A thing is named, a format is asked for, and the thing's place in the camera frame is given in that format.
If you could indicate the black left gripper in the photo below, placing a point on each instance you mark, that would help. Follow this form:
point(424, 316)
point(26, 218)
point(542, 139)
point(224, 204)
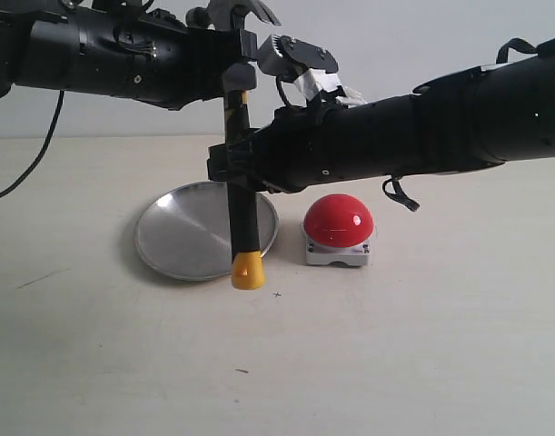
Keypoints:
point(189, 59)

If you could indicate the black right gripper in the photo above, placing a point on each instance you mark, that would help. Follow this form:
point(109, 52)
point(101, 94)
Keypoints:
point(300, 148)

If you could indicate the black yellow claw hammer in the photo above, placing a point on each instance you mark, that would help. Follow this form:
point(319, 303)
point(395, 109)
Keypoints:
point(247, 260)

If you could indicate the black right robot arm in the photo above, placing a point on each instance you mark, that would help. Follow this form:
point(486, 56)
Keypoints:
point(468, 121)

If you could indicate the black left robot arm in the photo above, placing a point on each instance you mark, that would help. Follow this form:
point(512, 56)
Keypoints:
point(123, 49)

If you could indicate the red dome push button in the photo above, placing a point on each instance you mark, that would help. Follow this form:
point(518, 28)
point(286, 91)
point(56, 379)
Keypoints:
point(337, 229)

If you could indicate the round steel plate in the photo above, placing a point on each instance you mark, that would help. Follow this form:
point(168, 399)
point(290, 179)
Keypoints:
point(185, 233)

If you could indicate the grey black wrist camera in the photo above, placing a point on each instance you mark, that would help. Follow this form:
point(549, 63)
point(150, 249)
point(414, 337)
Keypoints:
point(311, 68)

